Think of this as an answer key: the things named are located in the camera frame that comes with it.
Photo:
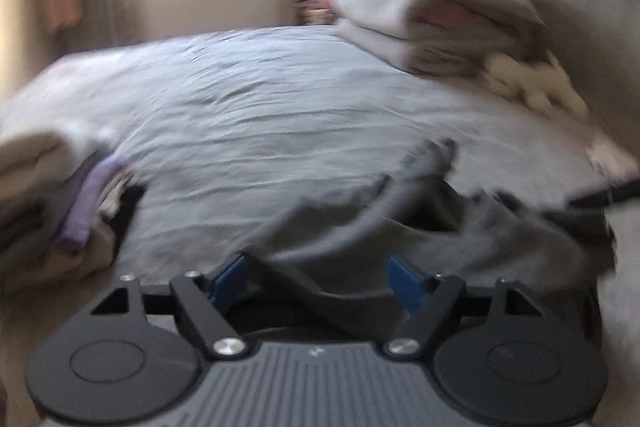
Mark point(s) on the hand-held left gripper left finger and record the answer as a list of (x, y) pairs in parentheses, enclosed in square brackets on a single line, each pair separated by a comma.
[(227, 282)]

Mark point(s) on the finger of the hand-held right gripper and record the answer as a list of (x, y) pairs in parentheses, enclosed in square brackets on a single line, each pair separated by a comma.
[(600, 198)]

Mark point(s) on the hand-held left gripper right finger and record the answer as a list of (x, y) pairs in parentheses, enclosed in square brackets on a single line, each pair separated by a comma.
[(405, 282)]

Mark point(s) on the dark grey shirt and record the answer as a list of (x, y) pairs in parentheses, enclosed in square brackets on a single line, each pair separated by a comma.
[(500, 237)]

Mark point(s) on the pile of clothes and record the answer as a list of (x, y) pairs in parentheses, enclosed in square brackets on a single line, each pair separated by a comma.
[(40, 187)]

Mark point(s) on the white plush toy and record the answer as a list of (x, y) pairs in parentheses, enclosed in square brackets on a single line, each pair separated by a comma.
[(525, 82)]

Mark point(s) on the grey quilted headboard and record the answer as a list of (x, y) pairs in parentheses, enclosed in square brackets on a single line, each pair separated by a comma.
[(590, 7)]

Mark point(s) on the folded grey quilt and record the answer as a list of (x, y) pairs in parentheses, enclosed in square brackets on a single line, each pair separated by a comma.
[(450, 52)]

